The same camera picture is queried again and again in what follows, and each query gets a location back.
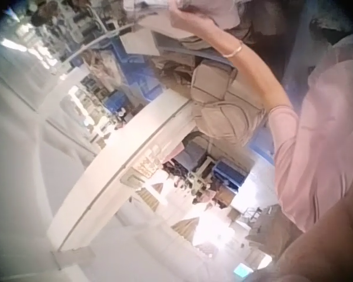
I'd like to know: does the shelf with goods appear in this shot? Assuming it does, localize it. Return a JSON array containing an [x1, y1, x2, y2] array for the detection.
[[31, 0, 114, 45]]

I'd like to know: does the grey cardboard sheet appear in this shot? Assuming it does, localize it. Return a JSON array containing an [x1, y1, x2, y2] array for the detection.
[[119, 26, 165, 56]]

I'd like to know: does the person's left hand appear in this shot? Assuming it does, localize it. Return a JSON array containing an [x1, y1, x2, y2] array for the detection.
[[168, 1, 222, 42]]

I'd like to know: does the pale pink fabric piece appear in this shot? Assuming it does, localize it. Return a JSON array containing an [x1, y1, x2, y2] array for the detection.
[[167, 0, 245, 31]]

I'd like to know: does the blue-grey board stack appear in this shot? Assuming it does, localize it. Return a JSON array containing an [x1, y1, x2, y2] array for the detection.
[[151, 31, 234, 65]]

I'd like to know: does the blue plastic crate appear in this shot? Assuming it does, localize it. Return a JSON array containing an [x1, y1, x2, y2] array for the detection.
[[102, 90, 128, 110], [214, 159, 248, 189]]

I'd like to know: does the blue-grey chair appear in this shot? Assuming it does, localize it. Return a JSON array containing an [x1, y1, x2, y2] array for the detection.
[[181, 137, 210, 166]]

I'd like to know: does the heap of beige fabric pieces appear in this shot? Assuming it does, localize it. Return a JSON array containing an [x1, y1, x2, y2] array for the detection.
[[188, 58, 272, 147]]

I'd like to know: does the gold bracelet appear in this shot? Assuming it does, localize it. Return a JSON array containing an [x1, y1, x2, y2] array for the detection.
[[222, 40, 244, 59]]

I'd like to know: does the dark brown fabric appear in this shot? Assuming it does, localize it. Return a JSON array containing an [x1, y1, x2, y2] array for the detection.
[[225, 0, 297, 51]]

